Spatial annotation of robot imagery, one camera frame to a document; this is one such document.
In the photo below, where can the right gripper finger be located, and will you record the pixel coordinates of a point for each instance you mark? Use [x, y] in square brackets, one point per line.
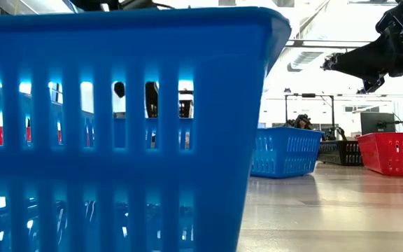
[369, 70]
[373, 52]

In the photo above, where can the black plastic slotted basket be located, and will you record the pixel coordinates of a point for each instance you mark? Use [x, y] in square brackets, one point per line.
[341, 154]

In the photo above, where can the blue plastic slotted basket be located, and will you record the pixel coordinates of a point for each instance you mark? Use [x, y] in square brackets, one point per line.
[285, 150]
[222, 105]

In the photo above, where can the black background robot arm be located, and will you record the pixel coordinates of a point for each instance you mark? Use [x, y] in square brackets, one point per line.
[334, 133]

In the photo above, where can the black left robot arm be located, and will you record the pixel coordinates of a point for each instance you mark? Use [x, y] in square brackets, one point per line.
[93, 3]

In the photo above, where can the large black ceiling spotlight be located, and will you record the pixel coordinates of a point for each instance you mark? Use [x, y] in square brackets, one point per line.
[327, 63]

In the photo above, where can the grey ceiling lamp bar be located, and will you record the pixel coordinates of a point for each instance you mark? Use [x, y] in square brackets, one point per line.
[366, 1]

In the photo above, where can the black computer monitor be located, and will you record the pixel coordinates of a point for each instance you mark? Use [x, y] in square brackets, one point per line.
[373, 122]

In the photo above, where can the dark ceiling beam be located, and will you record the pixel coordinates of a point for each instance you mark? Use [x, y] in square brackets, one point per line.
[292, 43]

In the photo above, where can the person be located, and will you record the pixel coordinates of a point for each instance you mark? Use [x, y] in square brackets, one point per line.
[303, 122]

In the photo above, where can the grey ventilation duct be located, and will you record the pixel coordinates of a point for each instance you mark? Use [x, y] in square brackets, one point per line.
[304, 59]

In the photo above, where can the black metal frame stand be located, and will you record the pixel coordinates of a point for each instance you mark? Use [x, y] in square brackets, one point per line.
[286, 112]

